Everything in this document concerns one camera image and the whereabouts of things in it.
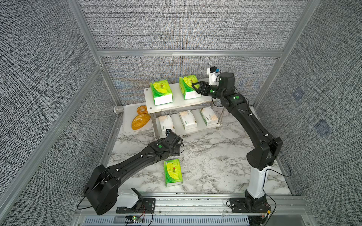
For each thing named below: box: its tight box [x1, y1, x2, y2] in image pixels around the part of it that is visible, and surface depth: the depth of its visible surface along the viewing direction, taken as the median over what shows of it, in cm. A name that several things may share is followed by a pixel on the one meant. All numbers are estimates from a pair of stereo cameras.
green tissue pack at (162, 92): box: [149, 79, 174, 106], surface depth 74 cm
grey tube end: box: [113, 105, 125, 115], surface depth 119 cm
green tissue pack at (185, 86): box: [178, 74, 202, 100], surface depth 77 cm
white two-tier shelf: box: [143, 84, 223, 139], surface depth 97 cm
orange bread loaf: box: [131, 113, 151, 131], surface depth 107 cm
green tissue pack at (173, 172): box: [164, 158, 183, 187], surface depth 81 cm
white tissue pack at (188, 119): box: [179, 110, 198, 130], surface depth 99 cm
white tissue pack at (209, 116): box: [199, 106, 219, 126], surface depth 101 cm
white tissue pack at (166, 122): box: [158, 114, 176, 136], surface depth 97 cm
